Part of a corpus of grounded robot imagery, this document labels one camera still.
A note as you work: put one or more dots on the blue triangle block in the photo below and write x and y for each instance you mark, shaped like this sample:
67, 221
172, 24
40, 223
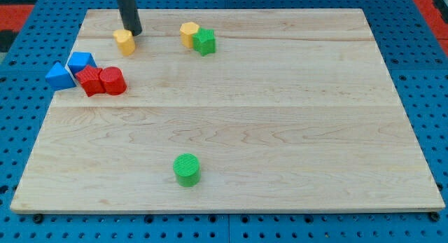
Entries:
59, 78

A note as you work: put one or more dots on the green cylinder block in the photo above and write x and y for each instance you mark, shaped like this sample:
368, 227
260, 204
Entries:
187, 170

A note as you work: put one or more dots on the light wooden board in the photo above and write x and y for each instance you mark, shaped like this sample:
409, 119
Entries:
294, 113

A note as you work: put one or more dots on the red star block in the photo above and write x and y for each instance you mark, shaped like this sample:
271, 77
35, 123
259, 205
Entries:
90, 81

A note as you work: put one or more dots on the green star block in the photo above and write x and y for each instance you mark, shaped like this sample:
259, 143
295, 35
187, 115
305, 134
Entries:
204, 41

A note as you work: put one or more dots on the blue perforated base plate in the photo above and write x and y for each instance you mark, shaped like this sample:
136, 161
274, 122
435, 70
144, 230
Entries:
415, 60

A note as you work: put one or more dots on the blue cube block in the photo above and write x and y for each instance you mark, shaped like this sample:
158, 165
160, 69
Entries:
79, 60

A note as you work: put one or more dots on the yellow hexagon block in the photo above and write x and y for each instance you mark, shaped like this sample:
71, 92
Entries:
187, 31

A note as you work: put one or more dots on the red cylinder block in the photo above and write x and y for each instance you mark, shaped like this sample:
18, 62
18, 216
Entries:
113, 81

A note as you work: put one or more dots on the yellow heart block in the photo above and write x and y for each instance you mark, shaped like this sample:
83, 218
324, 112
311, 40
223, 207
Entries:
125, 41

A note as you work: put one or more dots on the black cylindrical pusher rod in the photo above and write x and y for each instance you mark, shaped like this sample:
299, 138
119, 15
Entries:
130, 16

